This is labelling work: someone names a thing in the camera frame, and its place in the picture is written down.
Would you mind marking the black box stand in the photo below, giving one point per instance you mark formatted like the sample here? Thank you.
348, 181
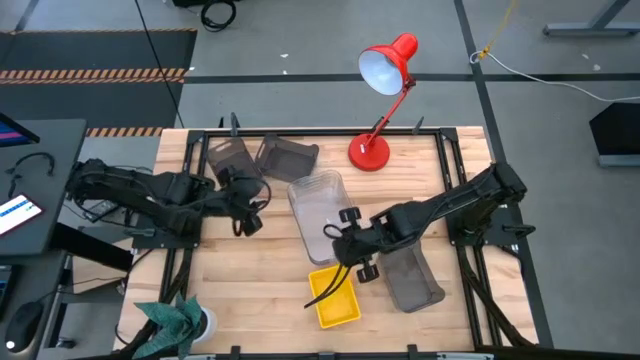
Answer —
620, 130

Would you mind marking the smoky gray plastic bin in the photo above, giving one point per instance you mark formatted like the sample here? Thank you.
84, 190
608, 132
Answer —
285, 160
410, 285
222, 155

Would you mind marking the black metal table frame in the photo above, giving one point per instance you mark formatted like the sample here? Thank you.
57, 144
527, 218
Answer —
300, 132

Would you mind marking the gray metal table leg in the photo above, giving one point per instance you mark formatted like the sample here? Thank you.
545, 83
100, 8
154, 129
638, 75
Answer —
590, 29

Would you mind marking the red desk lamp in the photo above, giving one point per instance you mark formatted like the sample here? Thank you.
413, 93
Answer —
370, 150

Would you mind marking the dark computer monitor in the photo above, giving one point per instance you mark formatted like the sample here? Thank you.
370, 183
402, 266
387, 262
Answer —
12, 134

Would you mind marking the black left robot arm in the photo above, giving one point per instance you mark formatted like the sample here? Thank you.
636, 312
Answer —
150, 195

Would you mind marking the green cloth on roll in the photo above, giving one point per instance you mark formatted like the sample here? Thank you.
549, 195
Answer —
170, 325

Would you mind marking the black lower desk surface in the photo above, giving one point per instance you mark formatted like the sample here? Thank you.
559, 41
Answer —
50, 280

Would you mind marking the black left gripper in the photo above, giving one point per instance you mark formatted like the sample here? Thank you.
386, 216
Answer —
242, 195

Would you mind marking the black desk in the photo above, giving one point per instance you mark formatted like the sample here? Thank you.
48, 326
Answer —
50, 150

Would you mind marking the tablet with lit screen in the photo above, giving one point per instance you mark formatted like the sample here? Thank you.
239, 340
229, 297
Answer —
15, 212

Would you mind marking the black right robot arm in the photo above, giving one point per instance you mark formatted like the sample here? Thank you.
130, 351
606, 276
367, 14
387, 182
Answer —
450, 200

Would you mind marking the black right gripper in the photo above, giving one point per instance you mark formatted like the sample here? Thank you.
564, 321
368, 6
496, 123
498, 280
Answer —
355, 247

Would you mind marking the black computer mouse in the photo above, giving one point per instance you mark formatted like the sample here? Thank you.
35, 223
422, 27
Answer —
22, 325

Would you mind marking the black hazard-striped floor mat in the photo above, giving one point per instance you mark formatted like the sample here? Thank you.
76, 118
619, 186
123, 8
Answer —
100, 50

